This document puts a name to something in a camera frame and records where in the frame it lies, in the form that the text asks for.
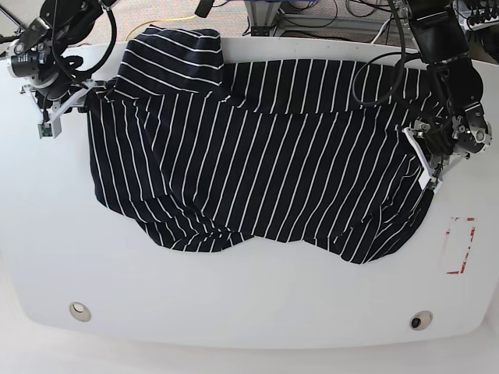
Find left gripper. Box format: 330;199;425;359
402;103;492;191

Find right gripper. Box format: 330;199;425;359
6;38;105;136

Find black white striped T-shirt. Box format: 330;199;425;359
86;26;434;264

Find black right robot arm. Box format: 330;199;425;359
1;1;118;139

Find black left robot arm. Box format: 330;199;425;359
394;1;492;191

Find red tape rectangle marking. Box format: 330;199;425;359
440;217;476;275

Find white power strip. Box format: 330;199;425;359
464;9;498;31

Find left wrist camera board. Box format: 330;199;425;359
425;179;441;194

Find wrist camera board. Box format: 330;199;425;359
425;179;441;194
37;122;54;139

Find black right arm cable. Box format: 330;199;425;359
38;0;119;118

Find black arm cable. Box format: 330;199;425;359
352;0;457;129
38;0;119;118

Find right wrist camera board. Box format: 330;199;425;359
37;122;54;139

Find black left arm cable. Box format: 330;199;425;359
352;0;457;129

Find yellow floor cable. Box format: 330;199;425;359
124;14;196;42

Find right table cable grommet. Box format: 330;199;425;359
409;311;433;331

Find table cable grommet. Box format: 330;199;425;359
409;311;433;331
69;302;91;323

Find aluminium frame stand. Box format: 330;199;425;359
243;1;281;37

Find left table cable grommet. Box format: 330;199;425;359
69;302;91;323

